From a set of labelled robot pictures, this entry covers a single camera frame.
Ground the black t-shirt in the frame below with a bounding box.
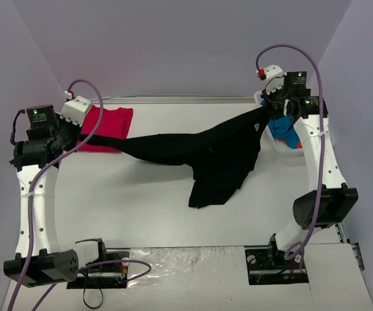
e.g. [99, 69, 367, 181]
[88, 107, 270, 209]

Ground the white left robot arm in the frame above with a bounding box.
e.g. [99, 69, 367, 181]
[3, 99, 109, 288]

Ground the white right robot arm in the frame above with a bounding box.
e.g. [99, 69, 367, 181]
[258, 65, 359, 268]

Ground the blue t-shirt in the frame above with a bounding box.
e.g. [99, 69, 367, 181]
[268, 116, 300, 141]

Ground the orange t-shirt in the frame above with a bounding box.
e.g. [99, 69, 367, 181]
[275, 139, 302, 150]

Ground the red folded t-shirt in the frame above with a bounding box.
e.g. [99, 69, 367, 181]
[79, 106, 134, 153]

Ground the white plastic basket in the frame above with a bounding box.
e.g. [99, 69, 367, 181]
[253, 90, 337, 159]

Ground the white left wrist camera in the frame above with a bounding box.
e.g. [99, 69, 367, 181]
[60, 96, 91, 127]

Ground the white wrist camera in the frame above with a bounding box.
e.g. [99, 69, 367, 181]
[264, 65, 286, 95]
[60, 96, 91, 127]

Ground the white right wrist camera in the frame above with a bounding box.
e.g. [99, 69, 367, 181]
[264, 65, 286, 95]

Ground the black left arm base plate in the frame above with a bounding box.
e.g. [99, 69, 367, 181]
[66, 264, 128, 290]

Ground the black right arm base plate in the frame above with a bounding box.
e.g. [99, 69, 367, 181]
[245, 247, 309, 286]

